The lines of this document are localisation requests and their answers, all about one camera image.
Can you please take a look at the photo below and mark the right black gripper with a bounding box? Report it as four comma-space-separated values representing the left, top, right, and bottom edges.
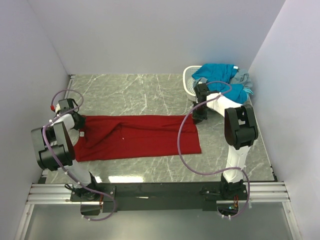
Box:
192, 101, 209, 125

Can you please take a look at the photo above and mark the red t shirt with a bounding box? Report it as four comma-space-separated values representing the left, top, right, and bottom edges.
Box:
74, 115, 202, 162

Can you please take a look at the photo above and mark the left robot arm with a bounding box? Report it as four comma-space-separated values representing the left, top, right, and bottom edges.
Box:
31, 98, 100, 201

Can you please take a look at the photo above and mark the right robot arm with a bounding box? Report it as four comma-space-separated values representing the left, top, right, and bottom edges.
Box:
192, 83, 259, 200

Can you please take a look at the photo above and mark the white plastic laundry basket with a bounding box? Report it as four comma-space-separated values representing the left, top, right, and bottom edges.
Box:
182, 65, 202, 102

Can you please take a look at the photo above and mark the teal blue t shirt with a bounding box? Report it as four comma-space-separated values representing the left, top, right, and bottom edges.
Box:
192, 63, 253, 104

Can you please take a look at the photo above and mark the grey blue t shirt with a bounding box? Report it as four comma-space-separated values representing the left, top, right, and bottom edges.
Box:
230, 68, 253, 94

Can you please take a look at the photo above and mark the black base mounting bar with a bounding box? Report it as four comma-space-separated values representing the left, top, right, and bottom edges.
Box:
65, 181, 250, 216

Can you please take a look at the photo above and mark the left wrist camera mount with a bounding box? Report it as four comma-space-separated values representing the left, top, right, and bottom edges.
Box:
50, 103, 61, 115

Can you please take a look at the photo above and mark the aluminium frame rail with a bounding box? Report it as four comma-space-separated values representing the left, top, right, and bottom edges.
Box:
26, 182, 291, 205

